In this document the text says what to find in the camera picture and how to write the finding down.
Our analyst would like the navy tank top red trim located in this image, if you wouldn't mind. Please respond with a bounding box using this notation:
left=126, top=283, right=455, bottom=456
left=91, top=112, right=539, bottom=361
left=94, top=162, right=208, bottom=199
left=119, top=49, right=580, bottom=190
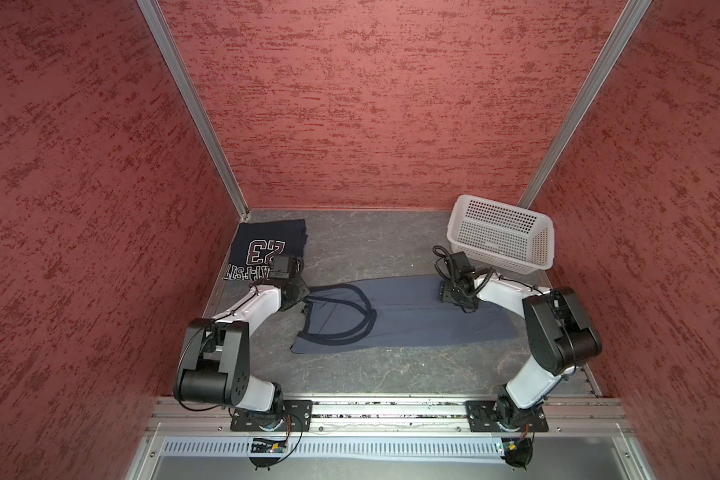
left=223, top=219, right=308, bottom=282

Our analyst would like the grey blue tank top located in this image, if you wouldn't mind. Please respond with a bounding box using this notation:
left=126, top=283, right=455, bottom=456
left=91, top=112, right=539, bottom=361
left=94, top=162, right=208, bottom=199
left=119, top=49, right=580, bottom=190
left=291, top=275, right=518, bottom=355

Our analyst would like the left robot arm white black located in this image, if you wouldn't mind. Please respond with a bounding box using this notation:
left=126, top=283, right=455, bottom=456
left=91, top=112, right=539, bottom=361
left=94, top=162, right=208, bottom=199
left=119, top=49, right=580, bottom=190
left=173, top=278, right=311, bottom=431

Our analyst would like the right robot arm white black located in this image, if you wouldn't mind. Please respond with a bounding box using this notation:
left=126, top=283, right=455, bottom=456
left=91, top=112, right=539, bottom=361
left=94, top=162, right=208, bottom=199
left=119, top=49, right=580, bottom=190
left=439, top=270, right=602, bottom=434

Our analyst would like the white plastic laundry basket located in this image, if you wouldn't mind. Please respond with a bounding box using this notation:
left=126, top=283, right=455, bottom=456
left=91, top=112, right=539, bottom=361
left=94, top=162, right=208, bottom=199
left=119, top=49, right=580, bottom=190
left=446, top=195, right=555, bottom=275

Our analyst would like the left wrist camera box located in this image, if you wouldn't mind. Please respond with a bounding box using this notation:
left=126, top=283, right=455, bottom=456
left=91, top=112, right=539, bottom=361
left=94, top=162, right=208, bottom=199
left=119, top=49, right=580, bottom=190
left=268, top=254, right=303, bottom=280

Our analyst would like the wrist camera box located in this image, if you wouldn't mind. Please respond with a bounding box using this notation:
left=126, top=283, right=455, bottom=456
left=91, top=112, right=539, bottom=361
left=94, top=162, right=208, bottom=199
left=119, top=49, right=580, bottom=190
left=268, top=254, right=303, bottom=280
left=446, top=252, right=475, bottom=281

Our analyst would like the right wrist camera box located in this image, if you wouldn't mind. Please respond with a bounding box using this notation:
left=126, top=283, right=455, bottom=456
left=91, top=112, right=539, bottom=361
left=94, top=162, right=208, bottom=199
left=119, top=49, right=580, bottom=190
left=446, top=252, right=475, bottom=281

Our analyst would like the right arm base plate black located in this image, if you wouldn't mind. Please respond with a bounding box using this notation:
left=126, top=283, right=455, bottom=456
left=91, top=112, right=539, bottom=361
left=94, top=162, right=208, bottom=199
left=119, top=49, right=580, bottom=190
left=465, top=398, right=549, bottom=434

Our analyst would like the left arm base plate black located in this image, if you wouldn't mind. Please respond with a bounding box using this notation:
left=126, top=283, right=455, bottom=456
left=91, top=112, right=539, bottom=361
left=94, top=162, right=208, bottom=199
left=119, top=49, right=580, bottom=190
left=230, top=399, right=313, bottom=433

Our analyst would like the left controller board with wires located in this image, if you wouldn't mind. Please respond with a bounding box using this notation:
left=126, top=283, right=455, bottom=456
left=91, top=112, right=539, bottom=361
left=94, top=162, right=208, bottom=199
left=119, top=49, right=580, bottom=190
left=248, top=437, right=289, bottom=470

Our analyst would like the controller board with wires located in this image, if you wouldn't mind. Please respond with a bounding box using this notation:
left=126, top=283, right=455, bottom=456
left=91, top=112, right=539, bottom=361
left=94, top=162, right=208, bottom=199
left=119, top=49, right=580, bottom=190
left=502, top=438, right=534, bottom=470
left=248, top=437, right=289, bottom=470

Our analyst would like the white slotted cable duct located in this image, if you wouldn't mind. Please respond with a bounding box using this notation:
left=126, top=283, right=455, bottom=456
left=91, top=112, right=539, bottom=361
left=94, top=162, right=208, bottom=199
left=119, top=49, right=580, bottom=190
left=160, top=437, right=504, bottom=463

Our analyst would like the right controller board with wires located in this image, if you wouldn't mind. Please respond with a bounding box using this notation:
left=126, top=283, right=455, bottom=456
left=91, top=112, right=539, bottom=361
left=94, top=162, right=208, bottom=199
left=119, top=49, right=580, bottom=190
left=502, top=438, right=534, bottom=470

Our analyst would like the aluminium mounting rail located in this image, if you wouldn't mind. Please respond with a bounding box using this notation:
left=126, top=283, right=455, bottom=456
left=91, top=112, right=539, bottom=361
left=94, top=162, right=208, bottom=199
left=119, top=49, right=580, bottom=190
left=146, top=394, right=635, bottom=438

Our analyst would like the right aluminium corner post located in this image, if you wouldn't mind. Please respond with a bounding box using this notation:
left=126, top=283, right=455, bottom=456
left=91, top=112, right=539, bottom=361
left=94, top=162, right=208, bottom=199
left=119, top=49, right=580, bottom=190
left=518, top=0, right=652, bottom=209

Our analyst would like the aluminium corner post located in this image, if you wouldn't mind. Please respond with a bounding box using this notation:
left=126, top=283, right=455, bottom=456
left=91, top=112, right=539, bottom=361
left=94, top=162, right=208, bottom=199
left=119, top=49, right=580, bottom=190
left=518, top=0, right=652, bottom=209
left=137, top=0, right=250, bottom=222

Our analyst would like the left aluminium corner post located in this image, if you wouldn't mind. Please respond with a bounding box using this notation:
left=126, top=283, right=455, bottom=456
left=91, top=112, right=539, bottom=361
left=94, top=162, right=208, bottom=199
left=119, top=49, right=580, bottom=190
left=137, top=0, right=250, bottom=222

